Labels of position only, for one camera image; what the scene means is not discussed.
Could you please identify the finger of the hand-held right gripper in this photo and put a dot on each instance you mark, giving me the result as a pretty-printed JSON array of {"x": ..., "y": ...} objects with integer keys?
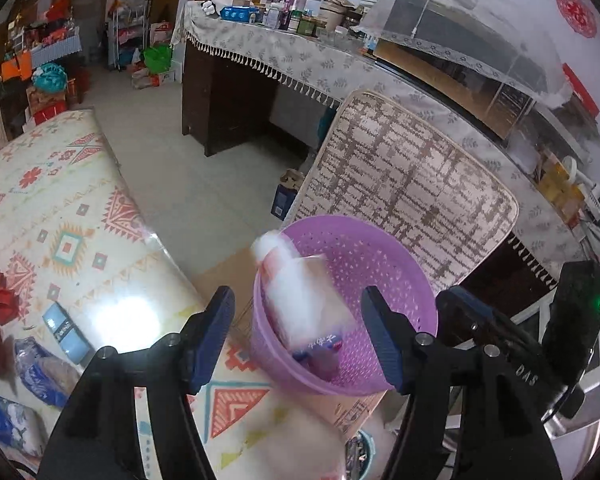
[{"x": 472, "y": 310}]

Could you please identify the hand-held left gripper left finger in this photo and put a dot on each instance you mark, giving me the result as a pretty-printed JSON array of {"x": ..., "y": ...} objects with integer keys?
[{"x": 215, "y": 342}]

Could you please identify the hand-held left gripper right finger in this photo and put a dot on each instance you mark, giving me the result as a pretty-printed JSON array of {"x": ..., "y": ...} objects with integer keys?
[{"x": 384, "y": 345}]

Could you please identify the purple plastic basket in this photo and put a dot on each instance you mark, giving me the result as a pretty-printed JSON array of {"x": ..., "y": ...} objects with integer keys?
[{"x": 380, "y": 270}]

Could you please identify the white plastic wrapper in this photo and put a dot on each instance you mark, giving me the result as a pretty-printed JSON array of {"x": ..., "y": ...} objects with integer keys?
[{"x": 295, "y": 285}]

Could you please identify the pink and blue snack packet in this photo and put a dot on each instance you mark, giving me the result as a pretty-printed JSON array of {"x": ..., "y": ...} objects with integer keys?
[{"x": 325, "y": 356}]

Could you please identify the teal bin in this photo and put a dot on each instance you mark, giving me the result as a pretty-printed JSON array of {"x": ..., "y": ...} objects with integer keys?
[{"x": 362, "y": 455}]

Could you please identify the yellow plastic container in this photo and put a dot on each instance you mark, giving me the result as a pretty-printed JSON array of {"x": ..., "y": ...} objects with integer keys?
[{"x": 560, "y": 185}]

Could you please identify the light blue small box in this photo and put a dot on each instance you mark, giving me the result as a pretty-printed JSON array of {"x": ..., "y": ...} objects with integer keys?
[{"x": 65, "y": 332}]

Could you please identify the dark blue box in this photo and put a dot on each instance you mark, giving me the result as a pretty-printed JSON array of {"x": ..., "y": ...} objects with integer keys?
[{"x": 283, "y": 202}]

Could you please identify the blue printed plastic packet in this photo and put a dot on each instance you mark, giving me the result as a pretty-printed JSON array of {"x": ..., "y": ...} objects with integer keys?
[{"x": 40, "y": 375}]

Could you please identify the patterned tablecloth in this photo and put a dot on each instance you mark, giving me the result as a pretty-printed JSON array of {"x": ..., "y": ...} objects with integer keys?
[{"x": 80, "y": 200}]

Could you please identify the blue and white plastic bag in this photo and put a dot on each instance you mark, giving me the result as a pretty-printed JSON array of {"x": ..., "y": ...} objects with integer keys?
[{"x": 10, "y": 422}]

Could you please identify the red box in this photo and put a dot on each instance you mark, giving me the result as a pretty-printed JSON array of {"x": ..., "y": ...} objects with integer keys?
[{"x": 582, "y": 90}]

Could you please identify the dark wooden sideboard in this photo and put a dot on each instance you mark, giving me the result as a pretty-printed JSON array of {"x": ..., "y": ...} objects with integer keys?
[{"x": 215, "y": 95}]

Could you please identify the sideboard with patterned cloth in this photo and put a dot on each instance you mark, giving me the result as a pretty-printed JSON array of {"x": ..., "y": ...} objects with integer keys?
[{"x": 330, "y": 65}]

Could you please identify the green bag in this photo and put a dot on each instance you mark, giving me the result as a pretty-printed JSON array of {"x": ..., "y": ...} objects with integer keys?
[{"x": 157, "y": 59}]

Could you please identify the white mesh food cover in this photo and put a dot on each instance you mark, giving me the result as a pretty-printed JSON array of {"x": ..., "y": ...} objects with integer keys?
[{"x": 480, "y": 15}]

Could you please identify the teal bag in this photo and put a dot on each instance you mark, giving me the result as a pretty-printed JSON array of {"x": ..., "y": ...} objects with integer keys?
[{"x": 50, "y": 77}]

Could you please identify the metal storage rack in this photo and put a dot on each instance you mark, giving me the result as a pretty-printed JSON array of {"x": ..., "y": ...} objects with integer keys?
[{"x": 125, "y": 35}]

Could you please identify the blue tissue pack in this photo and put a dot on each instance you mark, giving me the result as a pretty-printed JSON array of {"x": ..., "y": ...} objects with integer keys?
[{"x": 236, "y": 12}]

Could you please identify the blue checked cloth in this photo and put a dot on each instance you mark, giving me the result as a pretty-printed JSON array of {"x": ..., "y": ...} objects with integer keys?
[{"x": 55, "y": 50}]

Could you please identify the group of bottles and jars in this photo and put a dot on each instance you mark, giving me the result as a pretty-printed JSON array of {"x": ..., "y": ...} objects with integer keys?
[{"x": 300, "y": 15}]

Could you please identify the orange bag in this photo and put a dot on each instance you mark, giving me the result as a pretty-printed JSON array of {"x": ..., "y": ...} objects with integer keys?
[{"x": 17, "y": 66}]

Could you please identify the red paper-cut wall decoration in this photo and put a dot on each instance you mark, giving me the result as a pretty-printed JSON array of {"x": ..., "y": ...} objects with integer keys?
[{"x": 575, "y": 12}]

